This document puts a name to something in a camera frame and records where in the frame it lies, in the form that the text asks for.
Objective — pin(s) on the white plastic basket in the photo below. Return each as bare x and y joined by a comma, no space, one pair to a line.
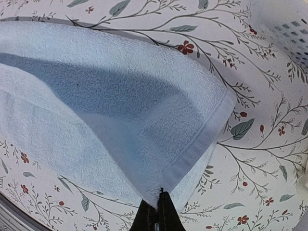
285,24

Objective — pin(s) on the light blue cloth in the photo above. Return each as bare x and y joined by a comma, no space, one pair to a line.
119,115

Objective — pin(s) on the cream ceramic mug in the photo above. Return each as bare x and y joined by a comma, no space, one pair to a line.
302,184

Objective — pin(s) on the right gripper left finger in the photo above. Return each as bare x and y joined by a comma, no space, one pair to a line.
145,218

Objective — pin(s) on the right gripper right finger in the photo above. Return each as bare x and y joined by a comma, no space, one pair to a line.
168,219

